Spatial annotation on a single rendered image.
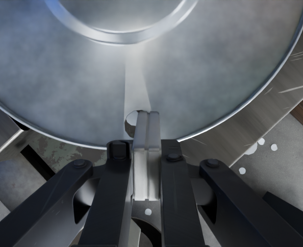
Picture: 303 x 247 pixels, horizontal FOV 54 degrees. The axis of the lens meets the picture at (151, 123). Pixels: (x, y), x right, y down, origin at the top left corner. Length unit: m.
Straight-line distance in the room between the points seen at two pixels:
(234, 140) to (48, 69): 0.15
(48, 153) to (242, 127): 0.24
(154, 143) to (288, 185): 0.98
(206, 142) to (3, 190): 0.27
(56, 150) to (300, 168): 0.89
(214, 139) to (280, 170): 0.88
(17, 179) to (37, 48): 0.20
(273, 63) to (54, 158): 0.27
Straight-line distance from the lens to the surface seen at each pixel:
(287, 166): 1.11
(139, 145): 0.15
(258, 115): 0.24
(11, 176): 0.41
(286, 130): 1.10
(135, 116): 0.36
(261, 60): 0.24
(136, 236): 0.48
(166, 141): 0.18
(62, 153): 0.38
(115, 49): 0.23
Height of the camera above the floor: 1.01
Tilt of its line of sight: 89 degrees down
